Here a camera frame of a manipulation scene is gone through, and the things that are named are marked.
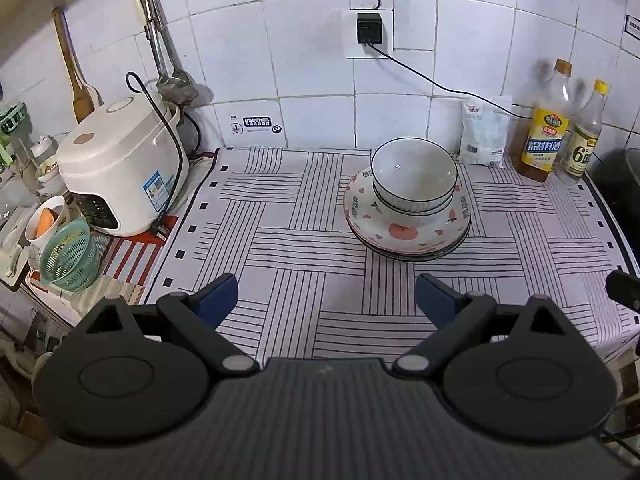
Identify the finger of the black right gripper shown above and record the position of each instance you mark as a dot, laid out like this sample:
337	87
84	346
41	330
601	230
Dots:
624	289

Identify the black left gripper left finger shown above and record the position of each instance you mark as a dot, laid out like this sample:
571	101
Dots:
196	318

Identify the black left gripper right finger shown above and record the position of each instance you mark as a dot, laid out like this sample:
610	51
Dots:
460	319

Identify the pink rabbit carrot plate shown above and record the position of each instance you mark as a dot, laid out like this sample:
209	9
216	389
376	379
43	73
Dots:
390	232

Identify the large white ribbed bowl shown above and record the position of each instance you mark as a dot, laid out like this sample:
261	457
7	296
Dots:
413	172

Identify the blue fried egg plate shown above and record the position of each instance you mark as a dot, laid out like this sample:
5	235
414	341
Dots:
415	258

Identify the small white ribbed bowl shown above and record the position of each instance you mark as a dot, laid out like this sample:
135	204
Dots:
406	221

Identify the white sun print plate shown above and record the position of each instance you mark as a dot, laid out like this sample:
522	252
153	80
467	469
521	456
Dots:
463	237

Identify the medium white ribbed bowl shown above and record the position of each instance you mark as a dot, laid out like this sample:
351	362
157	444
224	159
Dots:
412	211

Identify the red striped cloth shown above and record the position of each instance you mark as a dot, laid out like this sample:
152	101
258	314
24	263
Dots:
125	264

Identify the black pot with glass lid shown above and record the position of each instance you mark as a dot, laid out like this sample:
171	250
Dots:
617	178

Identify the striped white table cloth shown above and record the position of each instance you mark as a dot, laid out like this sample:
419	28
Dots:
309	288

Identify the green plastic strainer basket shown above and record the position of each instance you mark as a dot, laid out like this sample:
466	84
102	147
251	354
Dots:
70	261

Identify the yellow cap vinegar bottle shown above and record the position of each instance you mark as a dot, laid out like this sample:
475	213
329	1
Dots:
586	129

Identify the white rice cooker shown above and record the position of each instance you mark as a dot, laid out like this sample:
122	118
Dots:
124	163

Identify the white cup with orange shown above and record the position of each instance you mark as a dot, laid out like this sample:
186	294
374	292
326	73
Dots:
46	221

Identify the yellow label cooking wine bottle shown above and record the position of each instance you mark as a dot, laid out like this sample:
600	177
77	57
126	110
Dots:
550	121

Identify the white salt bag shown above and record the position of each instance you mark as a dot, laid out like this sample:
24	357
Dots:
484	131

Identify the metal ladle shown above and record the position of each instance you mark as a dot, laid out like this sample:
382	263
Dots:
173	82

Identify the wooden spatula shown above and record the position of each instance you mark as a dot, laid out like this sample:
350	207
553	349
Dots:
85	98

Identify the black plug adapter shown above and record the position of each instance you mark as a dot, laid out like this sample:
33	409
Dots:
369	28

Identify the blue wall sticker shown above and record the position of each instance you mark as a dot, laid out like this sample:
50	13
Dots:
242	124

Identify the white wall socket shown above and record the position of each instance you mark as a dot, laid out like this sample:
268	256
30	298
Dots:
349	36

